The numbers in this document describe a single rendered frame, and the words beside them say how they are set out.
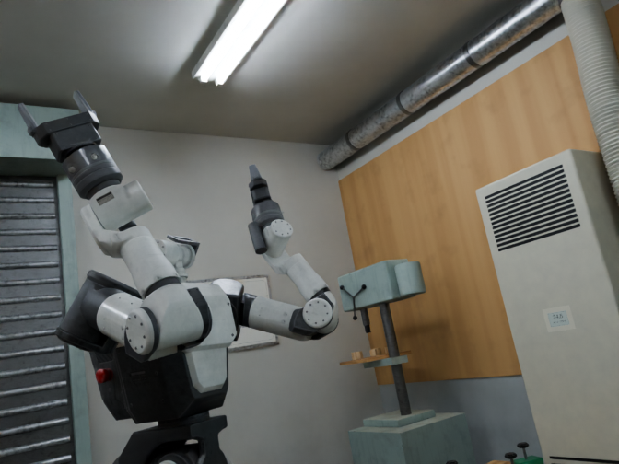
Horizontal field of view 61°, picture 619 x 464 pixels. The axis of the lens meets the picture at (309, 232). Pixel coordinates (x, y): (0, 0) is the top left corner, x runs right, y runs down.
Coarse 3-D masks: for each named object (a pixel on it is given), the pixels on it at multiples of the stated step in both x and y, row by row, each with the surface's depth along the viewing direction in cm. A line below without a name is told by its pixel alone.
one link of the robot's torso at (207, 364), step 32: (224, 320) 128; (192, 352) 117; (224, 352) 127; (128, 384) 118; (160, 384) 114; (192, 384) 116; (224, 384) 126; (128, 416) 122; (160, 416) 116; (192, 416) 119
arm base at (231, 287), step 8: (216, 280) 149; (224, 280) 150; (232, 280) 151; (224, 288) 144; (232, 288) 145; (240, 288) 146; (232, 296) 141; (240, 296) 143; (232, 304) 142; (232, 312) 142
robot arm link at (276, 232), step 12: (264, 216) 152; (276, 216) 152; (252, 228) 151; (264, 228) 151; (276, 228) 147; (288, 228) 148; (252, 240) 149; (264, 240) 151; (276, 240) 147; (264, 252) 149; (276, 252) 151
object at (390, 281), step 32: (352, 288) 314; (384, 288) 290; (416, 288) 278; (384, 320) 300; (384, 416) 297; (416, 416) 284; (448, 416) 284; (352, 448) 292; (384, 448) 270; (416, 448) 263; (448, 448) 274
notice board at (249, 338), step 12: (240, 276) 341; (252, 276) 345; (264, 276) 350; (252, 288) 343; (264, 288) 347; (240, 336) 329; (252, 336) 333; (264, 336) 338; (276, 336) 342; (228, 348) 323; (240, 348) 327
